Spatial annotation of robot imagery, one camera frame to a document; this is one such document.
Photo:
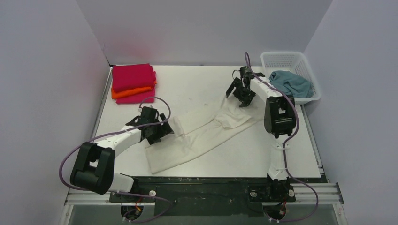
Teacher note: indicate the teal crumpled shirt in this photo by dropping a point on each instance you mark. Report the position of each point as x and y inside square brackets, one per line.
[291, 84]

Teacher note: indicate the magenta folded shirt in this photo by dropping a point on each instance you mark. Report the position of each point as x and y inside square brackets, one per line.
[126, 77]
[135, 99]

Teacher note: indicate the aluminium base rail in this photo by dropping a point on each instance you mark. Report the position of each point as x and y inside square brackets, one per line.
[328, 193]

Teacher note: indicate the white t shirt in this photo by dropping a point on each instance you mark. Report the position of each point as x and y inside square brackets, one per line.
[201, 130]

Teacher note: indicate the magenta folded shirt bottom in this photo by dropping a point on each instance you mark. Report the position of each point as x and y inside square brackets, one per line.
[135, 99]

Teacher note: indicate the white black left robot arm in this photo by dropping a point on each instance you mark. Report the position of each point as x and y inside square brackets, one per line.
[94, 167]

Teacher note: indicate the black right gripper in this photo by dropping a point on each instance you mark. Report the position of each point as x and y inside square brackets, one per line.
[239, 90]

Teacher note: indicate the white plastic basket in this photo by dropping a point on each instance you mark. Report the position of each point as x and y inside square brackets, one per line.
[294, 62]

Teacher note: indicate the magenta folded shirt top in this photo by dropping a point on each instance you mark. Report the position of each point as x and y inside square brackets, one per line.
[126, 77]

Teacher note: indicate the orange folded shirt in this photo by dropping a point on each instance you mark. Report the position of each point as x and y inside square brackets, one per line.
[131, 92]

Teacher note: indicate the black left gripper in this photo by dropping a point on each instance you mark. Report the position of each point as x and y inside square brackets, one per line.
[158, 131]

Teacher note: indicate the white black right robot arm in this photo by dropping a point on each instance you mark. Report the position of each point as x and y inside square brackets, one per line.
[279, 116]

